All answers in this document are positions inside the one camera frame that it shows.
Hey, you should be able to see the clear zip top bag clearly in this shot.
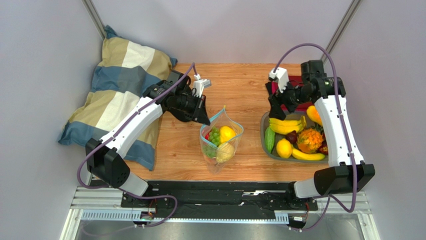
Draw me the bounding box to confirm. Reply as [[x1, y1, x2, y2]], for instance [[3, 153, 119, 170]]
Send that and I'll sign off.
[[199, 106, 244, 174]]

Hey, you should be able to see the yellow lemon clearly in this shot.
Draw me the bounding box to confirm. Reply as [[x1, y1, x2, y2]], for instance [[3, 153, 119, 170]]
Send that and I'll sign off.
[[275, 138, 293, 159]]

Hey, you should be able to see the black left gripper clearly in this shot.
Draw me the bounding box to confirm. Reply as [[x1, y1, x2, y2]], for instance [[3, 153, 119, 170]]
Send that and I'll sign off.
[[174, 93, 211, 127]]

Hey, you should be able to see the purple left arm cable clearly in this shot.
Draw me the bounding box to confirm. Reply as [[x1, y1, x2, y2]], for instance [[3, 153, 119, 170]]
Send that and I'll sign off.
[[76, 62, 179, 229]]

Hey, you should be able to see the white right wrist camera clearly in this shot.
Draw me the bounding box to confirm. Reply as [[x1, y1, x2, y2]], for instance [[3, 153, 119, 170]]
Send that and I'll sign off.
[[268, 67, 290, 94]]

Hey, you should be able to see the yellow pear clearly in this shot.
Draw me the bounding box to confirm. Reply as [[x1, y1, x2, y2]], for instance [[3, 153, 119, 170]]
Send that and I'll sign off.
[[219, 125, 237, 144]]

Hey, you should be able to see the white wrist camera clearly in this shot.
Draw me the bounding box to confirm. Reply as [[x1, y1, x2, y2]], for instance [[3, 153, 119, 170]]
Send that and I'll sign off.
[[268, 67, 290, 94], [192, 74, 212, 98]]

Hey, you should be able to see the folded red cloth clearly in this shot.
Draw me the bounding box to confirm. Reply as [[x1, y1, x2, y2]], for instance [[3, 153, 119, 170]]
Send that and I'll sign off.
[[265, 77, 314, 114]]

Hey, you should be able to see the green grape bunch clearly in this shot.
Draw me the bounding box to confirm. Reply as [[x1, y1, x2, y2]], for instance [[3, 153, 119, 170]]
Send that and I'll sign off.
[[203, 126, 221, 158]]

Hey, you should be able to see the aluminium frame post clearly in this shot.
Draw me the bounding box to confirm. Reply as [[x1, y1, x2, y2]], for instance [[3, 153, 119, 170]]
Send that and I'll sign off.
[[325, 0, 364, 55], [82, 0, 106, 40]]

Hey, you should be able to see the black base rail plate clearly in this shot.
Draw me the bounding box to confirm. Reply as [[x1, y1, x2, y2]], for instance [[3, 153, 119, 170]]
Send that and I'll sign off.
[[120, 180, 319, 220]]

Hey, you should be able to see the yellow banana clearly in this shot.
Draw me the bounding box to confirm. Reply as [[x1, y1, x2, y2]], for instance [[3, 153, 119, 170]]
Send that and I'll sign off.
[[291, 148, 326, 161]]

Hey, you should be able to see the left aluminium frame post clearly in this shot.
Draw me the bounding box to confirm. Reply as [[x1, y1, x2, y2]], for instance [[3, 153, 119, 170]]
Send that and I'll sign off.
[[82, 0, 106, 40]]

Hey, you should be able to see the orange yellow mango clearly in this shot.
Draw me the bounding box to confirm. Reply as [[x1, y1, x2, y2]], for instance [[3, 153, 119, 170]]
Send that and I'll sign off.
[[306, 105, 323, 126]]

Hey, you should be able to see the grey fruit tray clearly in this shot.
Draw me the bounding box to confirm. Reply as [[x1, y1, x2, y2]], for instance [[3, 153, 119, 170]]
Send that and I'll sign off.
[[260, 110, 330, 164]]

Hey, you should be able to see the red apple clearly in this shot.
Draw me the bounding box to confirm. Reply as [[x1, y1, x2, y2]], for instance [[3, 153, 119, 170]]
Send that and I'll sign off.
[[317, 141, 329, 156]]

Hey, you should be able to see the right aluminium frame post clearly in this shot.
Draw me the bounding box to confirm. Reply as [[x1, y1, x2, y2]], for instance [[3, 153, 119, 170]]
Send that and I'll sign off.
[[325, 0, 364, 55]]

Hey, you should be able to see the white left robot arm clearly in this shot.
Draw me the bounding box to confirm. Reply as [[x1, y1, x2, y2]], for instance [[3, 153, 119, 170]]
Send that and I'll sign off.
[[85, 70, 211, 196]]

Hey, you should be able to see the beige bumpy fruit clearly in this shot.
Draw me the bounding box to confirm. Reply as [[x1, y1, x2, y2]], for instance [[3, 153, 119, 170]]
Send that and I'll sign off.
[[215, 142, 235, 163]]

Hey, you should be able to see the green cucumber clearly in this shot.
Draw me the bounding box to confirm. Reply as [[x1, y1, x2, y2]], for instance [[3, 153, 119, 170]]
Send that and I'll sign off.
[[264, 126, 276, 153]]

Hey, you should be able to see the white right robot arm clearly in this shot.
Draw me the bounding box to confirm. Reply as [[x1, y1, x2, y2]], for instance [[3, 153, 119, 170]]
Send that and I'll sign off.
[[267, 60, 376, 199]]

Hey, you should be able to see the dark purple plum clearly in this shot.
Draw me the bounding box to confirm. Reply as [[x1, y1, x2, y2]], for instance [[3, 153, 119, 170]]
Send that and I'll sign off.
[[285, 130, 298, 144]]

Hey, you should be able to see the striped blue beige pillow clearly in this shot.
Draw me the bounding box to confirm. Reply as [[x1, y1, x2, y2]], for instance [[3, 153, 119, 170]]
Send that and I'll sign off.
[[58, 25, 178, 172]]

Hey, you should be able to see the orange pineapple toy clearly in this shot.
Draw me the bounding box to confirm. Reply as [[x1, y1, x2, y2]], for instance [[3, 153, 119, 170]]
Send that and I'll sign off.
[[296, 125, 325, 154]]

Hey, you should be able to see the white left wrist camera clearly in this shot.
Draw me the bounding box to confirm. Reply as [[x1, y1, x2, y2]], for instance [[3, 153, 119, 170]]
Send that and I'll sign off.
[[192, 74, 212, 98]]

